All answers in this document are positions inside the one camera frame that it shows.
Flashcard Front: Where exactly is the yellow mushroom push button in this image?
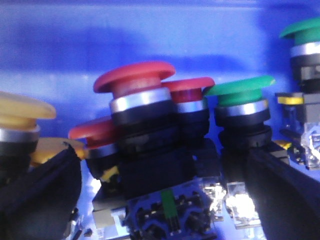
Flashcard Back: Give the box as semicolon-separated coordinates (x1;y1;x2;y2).
0;91;56;187

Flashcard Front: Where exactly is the green mushroom push button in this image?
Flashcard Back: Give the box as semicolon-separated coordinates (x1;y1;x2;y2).
202;75;291;230

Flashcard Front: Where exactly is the left blue plastic crate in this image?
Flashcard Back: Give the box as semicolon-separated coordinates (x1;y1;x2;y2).
0;0;320;240

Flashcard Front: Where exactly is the red mushroom push button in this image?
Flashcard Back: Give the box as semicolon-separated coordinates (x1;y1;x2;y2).
93;61;217;240

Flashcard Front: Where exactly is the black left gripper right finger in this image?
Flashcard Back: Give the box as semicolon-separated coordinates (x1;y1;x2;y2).
246;148;320;240

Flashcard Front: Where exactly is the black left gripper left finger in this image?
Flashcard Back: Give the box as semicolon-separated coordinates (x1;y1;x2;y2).
0;146;82;240

